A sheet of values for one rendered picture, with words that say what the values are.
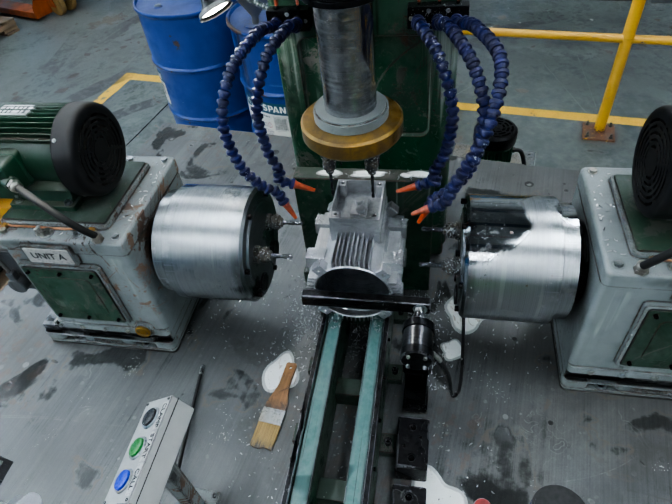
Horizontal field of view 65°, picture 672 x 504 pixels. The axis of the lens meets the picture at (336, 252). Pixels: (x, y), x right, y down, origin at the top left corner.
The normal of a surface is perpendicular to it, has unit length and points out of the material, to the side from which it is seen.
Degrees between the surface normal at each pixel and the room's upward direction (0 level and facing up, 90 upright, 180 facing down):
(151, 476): 57
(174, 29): 94
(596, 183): 0
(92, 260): 90
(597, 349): 90
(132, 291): 90
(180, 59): 80
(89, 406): 0
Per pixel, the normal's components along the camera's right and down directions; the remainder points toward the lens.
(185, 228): -0.16, -0.21
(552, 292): -0.18, 0.43
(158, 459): 0.77, -0.33
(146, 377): -0.09, -0.69
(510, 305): -0.17, 0.69
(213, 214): -0.13, -0.45
